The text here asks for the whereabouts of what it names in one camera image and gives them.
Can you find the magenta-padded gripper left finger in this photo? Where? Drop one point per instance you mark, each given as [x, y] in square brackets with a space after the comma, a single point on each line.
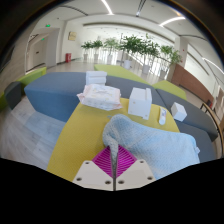
[90, 175]

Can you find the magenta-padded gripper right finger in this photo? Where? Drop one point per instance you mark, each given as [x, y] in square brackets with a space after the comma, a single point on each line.
[138, 173]

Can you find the light blue towel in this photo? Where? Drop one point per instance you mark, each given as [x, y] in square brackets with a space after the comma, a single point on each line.
[156, 143]

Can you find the white and red tube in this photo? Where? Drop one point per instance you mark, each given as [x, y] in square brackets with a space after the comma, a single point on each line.
[162, 116]

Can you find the white tissue box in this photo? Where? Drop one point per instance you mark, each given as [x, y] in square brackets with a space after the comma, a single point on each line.
[139, 103]

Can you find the blue-grey sofa module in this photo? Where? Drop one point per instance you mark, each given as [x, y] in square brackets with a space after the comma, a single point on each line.
[50, 93]
[200, 140]
[196, 113]

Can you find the small white cube box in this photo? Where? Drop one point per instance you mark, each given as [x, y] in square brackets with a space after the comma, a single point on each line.
[179, 111]

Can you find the pink wet wipes pack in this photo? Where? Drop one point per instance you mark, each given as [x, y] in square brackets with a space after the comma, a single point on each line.
[100, 96]

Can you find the green sofa module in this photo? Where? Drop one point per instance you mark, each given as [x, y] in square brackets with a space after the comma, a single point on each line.
[31, 76]
[170, 87]
[116, 70]

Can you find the wooden bench with black legs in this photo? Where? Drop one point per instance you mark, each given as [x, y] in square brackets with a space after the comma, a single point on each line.
[218, 123]

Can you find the stack of white tissue packs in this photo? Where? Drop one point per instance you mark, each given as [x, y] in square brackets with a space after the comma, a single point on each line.
[96, 77]

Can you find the brown wooden counter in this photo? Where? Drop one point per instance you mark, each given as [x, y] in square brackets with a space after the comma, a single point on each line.
[190, 81]

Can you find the dark grey ottoman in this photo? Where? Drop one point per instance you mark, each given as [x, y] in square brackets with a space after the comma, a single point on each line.
[12, 95]

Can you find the red cabinet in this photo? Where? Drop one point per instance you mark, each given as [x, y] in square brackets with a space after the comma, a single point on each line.
[68, 57]

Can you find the row of potted plants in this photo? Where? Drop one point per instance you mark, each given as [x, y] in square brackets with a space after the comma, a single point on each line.
[133, 45]

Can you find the green exit sign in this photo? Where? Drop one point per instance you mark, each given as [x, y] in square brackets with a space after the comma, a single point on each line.
[48, 25]

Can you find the ceiling light strips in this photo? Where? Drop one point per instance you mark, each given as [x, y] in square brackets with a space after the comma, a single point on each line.
[107, 7]

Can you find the framed wall picture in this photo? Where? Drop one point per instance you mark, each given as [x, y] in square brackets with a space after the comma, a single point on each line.
[72, 36]

